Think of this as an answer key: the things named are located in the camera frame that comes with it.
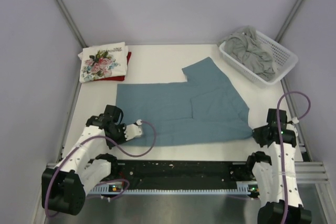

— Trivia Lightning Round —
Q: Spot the blue-grey t-shirt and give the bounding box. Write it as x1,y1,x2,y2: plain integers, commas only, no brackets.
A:
116,57,252,146

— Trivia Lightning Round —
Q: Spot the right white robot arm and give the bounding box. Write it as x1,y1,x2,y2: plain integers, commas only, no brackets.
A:
245,109,312,223

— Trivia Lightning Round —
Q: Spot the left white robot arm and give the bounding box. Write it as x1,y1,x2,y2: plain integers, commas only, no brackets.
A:
41,105,126,216

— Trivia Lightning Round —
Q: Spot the red folded t-shirt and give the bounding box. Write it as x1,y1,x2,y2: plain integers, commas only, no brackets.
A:
89,47,131,81

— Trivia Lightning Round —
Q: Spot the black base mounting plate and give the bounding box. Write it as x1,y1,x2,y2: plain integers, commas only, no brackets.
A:
103,160,256,189

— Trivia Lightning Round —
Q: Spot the white floral folded t-shirt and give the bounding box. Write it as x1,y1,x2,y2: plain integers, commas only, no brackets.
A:
78,42,131,83

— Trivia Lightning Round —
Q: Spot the white plastic laundry basket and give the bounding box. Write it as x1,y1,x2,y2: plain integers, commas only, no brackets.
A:
217,30,298,88

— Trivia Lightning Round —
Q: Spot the grey crumpled t-shirt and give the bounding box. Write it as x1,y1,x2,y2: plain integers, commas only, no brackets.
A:
224,26,275,81

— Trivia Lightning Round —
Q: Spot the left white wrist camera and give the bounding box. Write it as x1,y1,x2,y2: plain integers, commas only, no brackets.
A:
124,120,143,142

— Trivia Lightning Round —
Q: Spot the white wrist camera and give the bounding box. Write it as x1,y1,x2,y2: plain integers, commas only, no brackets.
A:
288,117,299,128
124,120,143,142

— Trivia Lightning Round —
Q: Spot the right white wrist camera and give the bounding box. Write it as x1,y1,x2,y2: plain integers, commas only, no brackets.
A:
288,117,299,128

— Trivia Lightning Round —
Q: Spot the blue-white slotted cable duct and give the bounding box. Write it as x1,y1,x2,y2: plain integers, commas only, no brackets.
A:
88,184,259,196

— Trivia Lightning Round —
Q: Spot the left aluminium frame post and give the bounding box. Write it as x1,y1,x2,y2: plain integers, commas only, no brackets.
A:
54,0,87,48

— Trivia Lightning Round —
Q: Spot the aluminium frame post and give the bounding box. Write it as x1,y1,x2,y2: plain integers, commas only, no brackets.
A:
54,0,87,48
275,0,305,43

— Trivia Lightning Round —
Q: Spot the right aluminium frame post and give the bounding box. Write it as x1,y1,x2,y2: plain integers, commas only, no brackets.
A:
275,0,305,43

